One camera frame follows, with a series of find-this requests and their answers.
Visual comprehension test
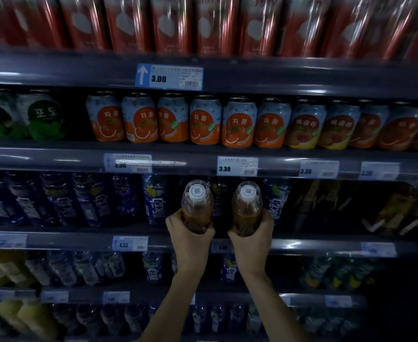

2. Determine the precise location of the person's left hand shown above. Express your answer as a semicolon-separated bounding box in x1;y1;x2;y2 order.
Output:
166;209;216;274

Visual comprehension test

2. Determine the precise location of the person's right hand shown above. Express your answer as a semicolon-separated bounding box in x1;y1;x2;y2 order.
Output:
228;211;275;277

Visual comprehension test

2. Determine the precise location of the brown tea bottle white cap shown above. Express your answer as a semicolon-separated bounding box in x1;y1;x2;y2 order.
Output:
181;179;215;235
231;181;264;238

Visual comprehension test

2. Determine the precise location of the person's left forearm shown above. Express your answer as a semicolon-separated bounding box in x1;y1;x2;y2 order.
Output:
139;266;209;342

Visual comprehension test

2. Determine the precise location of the person's right forearm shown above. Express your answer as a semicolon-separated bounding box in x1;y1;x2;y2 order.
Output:
243;271;314;342

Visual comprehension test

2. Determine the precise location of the white shelf price tag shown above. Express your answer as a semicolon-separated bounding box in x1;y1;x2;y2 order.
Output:
0;232;28;249
324;295;353;309
40;290;70;304
360;242;398;258
102;291;131;305
112;235;149;252
104;153;153;174
358;161;401;181
210;240;235;254
298;159;340;180
216;156;259;177

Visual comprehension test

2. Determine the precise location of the row of small blue-label bottles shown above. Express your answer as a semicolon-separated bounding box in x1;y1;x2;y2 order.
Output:
142;251;240;285

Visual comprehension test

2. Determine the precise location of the grey metal shelf board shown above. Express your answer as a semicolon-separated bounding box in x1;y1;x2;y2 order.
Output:
0;45;418;101
0;227;418;258
0;285;369;309
0;140;418;184

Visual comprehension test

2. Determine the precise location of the row of green-label bottles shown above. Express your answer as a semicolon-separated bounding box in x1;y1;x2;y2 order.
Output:
299;256;378;291

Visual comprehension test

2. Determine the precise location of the row of orange fruit cans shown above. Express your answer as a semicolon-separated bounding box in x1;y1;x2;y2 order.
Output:
85;91;292;149

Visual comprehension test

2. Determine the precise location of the row of dark small bottles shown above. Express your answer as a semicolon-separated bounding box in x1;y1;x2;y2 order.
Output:
52;303;264;336

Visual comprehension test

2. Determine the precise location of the yellow peach drink can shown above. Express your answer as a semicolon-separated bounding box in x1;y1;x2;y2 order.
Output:
318;100;361;151
285;100;327;150

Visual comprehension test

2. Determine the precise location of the row of clear water bottles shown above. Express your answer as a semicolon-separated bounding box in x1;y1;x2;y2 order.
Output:
25;251;126;286

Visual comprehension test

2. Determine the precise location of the row of dark yellow-label bottles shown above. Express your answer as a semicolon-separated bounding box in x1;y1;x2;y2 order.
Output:
294;179;418;236

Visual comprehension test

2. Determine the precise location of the row of blue drink bottles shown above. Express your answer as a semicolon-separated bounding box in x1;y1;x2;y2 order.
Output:
0;171;292;228

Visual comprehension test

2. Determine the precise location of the price tag with blue arrow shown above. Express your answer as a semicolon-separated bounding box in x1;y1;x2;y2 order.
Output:
135;63;204;91

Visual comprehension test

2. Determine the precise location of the yellow juice bottle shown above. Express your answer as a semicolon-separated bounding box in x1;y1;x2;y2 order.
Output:
17;301;59;341
0;300;26;335

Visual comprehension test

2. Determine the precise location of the row of red drink cans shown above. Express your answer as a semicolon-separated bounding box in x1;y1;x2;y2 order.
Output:
0;0;418;63

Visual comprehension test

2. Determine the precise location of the group of yellow drink bottles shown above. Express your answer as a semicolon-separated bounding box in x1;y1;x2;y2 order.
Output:
0;248;36;288

